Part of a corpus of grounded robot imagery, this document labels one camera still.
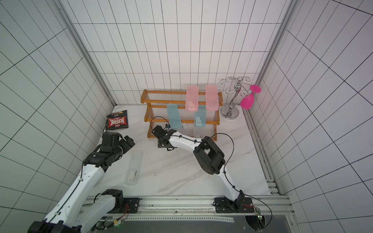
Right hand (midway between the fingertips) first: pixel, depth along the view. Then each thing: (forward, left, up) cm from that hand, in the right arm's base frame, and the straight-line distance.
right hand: (161, 145), depth 94 cm
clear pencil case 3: (-15, +14, -3) cm, 21 cm away
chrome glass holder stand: (+34, -50, -2) cm, 61 cm away
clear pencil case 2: (+14, -17, 0) cm, 22 cm away
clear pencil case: (+11, -25, 0) cm, 28 cm away
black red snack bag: (+18, +37, +1) cm, 41 cm away
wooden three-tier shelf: (+14, +1, +27) cm, 31 cm away
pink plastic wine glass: (+31, -59, +11) cm, 68 cm away
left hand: (-8, +16, +12) cm, 21 cm away
